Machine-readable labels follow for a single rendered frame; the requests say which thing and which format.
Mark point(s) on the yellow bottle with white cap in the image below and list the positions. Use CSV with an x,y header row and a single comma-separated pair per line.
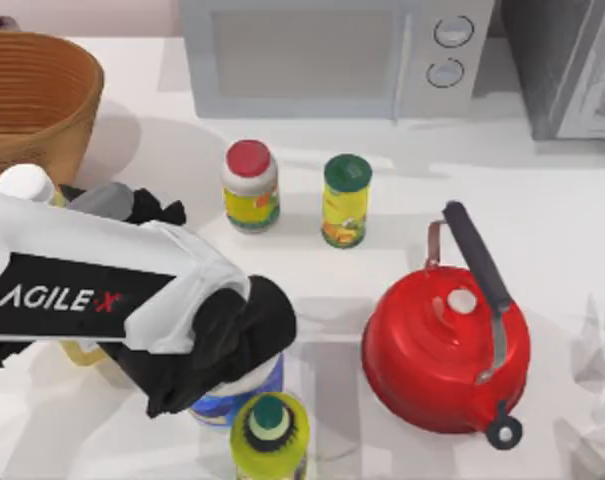
x,y
23,182

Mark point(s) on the pale grey rounded box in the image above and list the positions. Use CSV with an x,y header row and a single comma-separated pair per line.
x,y
102,201

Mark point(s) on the brown woven basket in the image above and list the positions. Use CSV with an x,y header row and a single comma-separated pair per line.
x,y
37,100

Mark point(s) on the red-lidded yellow label jar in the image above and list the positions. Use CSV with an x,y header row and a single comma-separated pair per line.
x,y
251,190

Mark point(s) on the green-lidded yellow can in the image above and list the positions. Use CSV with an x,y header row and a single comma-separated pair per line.
x,y
346,205

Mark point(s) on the blue and white tub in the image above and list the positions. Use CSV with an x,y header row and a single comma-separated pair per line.
x,y
262,385

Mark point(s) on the microwave oven door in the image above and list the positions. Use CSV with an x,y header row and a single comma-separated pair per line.
x,y
302,55

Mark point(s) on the yellow-green bottle with green cap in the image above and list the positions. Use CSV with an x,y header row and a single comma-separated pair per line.
x,y
269,445

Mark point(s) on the pale microwave oven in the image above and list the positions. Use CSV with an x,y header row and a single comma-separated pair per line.
x,y
432,105

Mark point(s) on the round microwave knob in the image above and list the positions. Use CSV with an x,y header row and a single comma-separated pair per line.
x,y
445,72
454,31

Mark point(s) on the grey cabinet with dark inside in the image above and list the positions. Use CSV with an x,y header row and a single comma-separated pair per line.
x,y
567,65

